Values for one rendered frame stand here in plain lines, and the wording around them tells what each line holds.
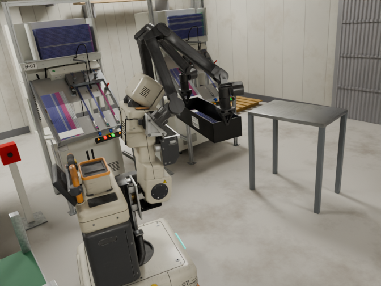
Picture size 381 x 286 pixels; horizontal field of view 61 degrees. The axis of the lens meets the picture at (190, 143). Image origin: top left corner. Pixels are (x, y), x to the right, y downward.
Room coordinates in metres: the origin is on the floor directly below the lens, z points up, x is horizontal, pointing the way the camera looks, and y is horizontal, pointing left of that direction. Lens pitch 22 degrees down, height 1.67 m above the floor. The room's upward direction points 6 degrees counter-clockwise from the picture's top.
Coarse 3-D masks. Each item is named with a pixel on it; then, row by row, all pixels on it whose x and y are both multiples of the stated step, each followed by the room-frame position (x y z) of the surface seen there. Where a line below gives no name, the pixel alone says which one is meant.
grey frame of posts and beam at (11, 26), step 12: (12, 24) 3.10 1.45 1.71; (12, 36) 3.08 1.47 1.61; (48, 60) 3.20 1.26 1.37; (60, 60) 3.26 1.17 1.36; (72, 60) 3.33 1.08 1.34; (96, 60) 3.53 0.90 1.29; (24, 72) 3.09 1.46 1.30; (24, 84) 3.09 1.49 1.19; (108, 108) 3.53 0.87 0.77; (36, 120) 3.08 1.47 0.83; (48, 156) 3.09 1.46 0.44; (60, 156) 2.69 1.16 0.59; (48, 168) 3.08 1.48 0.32
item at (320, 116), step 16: (256, 112) 2.75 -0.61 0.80; (272, 112) 2.71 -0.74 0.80; (288, 112) 2.66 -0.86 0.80; (304, 112) 2.62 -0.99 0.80; (320, 112) 2.58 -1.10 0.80; (336, 112) 2.54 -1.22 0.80; (320, 128) 2.31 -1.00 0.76; (320, 144) 2.31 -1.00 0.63; (320, 160) 2.30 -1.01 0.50; (320, 176) 2.30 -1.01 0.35; (336, 176) 2.60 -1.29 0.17; (320, 192) 2.31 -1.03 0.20; (336, 192) 2.59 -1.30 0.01
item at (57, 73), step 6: (66, 66) 3.28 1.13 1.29; (72, 66) 3.31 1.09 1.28; (78, 66) 3.33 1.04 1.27; (84, 66) 3.36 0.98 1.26; (90, 66) 3.38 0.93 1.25; (96, 66) 3.41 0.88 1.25; (48, 72) 3.21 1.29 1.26; (54, 72) 3.18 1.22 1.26; (60, 72) 3.20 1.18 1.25; (66, 72) 3.23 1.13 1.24; (72, 72) 3.26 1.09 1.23; (54, 78) 3.19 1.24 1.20; (60, 78) 3.23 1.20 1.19
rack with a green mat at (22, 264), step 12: (12, 216) 0.93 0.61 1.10; (24, 240) 0.94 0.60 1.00; (24, 252) 0.93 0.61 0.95; (0, 264) 0.88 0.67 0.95; (12, 264) 0.87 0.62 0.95; (24, 264) 0.87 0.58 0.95; (36, 264) 0.86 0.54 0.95; (0, 276) 0.82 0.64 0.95; (12, 276) 0.82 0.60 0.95; (24, 276) 0.81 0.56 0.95; (36, 276) 0.81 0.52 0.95
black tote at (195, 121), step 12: (192, 108) 2.17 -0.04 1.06; (204, 108) 2.09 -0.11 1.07; (192, 120) 1.86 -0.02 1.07; (204, 120) 1.69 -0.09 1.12; (216, 120) 1.94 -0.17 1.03; (240, 120) 1.66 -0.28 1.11; (204, 132) 1.71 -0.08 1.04; (216, 132) 1.60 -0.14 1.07; (228, 132) 1.63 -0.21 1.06; (240, 132) 1.66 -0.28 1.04
